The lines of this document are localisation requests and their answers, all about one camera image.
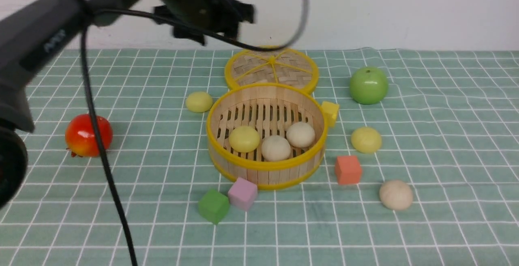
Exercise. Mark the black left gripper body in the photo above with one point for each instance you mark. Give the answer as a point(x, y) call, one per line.
point(217, 16)

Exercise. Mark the yellow bun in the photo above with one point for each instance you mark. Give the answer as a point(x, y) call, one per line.
point(199, 102)
point(366, 140)
point(244, 139)

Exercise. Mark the white bun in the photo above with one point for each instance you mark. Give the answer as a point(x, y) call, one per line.
point(396, 195)
point(300, 135)
point(276, 148)

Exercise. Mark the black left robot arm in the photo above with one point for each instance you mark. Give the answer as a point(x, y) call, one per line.
point(31, 37)

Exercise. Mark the woven bamboo steamer lid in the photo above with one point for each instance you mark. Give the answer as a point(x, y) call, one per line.
point(288, 67)

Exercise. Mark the bamboo steamer tray yellow rim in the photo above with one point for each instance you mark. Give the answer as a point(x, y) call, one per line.
point(270, 109)

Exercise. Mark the green checkered tablecloth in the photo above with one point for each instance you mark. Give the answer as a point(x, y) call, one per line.
point(449, 128)

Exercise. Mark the yellow cube block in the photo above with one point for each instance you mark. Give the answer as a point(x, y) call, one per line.
point(331, 112)

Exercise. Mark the green apple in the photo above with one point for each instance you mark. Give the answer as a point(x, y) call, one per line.
point(368, 85)

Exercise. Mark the pink cube block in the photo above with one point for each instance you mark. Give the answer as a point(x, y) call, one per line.
point(242, 194)

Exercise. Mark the green cube block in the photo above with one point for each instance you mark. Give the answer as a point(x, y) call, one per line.
point(213, 206)

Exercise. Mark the orange cube block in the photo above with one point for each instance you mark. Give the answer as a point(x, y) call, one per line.
point(348, 170)

